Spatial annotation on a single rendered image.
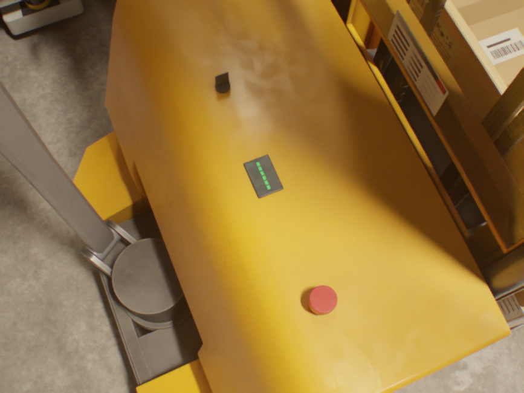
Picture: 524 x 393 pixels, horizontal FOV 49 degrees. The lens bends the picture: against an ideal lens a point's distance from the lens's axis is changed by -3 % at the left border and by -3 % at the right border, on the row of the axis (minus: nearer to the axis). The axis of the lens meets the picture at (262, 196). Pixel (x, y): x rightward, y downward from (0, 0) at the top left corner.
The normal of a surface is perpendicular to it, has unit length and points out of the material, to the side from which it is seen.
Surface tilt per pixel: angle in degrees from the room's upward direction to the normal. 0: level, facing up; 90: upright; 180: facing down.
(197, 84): 14
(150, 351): 0
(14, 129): 90
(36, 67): 0
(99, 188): 22
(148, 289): 0
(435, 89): 90
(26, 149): 90
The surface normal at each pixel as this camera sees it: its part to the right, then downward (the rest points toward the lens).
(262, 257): -0.21, -0.25
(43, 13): 0.36, 0.88
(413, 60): -0.92, 0.36
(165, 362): 0.02, -0.34
